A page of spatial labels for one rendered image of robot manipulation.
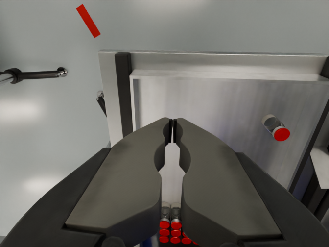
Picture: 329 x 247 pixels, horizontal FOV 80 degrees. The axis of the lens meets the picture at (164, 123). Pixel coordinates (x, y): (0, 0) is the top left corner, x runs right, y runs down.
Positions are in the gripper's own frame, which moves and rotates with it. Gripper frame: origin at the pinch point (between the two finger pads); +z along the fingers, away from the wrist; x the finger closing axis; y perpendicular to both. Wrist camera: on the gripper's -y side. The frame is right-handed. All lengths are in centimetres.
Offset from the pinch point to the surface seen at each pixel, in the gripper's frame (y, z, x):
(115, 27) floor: 0, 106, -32
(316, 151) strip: 13.4, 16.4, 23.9
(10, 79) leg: 24, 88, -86
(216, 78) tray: 1.0, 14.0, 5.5
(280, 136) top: 8.6, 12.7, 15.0
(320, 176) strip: 15.7, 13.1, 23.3
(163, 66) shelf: 0.4, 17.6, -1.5
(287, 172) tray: 17.2, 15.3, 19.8
